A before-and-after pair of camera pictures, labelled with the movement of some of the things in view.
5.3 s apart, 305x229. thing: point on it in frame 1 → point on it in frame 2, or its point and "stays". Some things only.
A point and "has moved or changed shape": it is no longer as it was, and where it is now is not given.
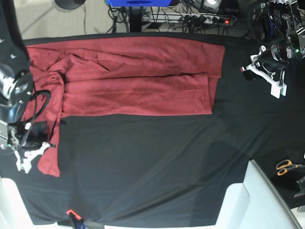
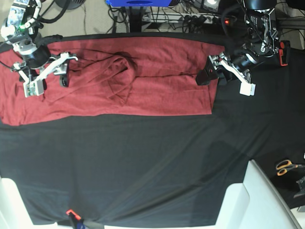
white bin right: [256, 204] stays
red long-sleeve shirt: [135, 76] has moved or changed shape
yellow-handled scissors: [283, 166] stays
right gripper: [270, 65] → [239, 62]
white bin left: [13, 213] stays
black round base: [69, 4] stays
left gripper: [28, 141] → [38, 64]
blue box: [139, 3] stays
